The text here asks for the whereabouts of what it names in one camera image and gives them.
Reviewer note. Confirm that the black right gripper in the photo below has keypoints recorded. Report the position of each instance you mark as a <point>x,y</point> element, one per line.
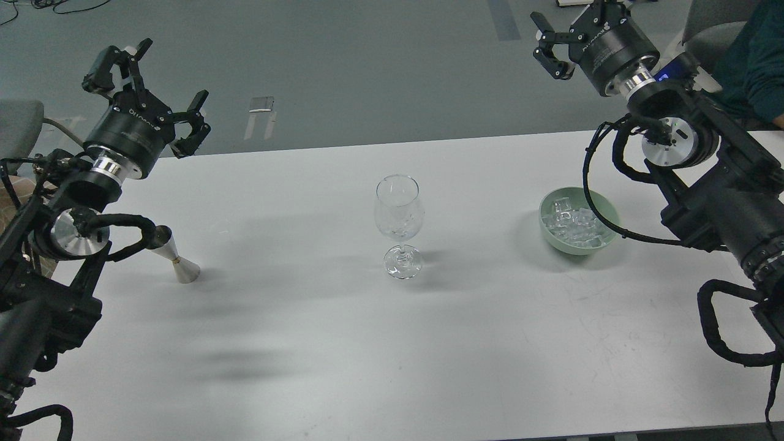
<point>603,41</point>

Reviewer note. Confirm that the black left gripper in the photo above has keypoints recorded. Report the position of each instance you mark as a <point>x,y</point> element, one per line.
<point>137,125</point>

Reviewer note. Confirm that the beige checkered cushion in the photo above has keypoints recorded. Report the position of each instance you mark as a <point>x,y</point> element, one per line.
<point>15,192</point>

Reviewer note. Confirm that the pile of ice cubes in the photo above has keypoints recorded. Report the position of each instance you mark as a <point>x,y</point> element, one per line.
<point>573,226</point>

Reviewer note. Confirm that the steel double jigger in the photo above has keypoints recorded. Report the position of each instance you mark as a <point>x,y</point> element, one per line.
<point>163,244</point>

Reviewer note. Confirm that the grey office chair right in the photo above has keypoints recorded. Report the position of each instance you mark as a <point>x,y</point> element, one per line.
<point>710,28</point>

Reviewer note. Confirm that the green bowl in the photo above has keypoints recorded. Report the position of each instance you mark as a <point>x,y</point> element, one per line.
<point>605,208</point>

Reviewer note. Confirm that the clear wine glass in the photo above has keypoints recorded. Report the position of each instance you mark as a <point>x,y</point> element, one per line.
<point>399,216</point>

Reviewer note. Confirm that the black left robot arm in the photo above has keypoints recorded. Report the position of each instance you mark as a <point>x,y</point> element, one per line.
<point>57,237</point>

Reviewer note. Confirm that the person in teal sweater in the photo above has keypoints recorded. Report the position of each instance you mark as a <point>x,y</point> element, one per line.
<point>750,72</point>

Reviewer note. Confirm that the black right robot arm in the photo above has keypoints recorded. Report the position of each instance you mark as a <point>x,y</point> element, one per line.
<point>721,185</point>

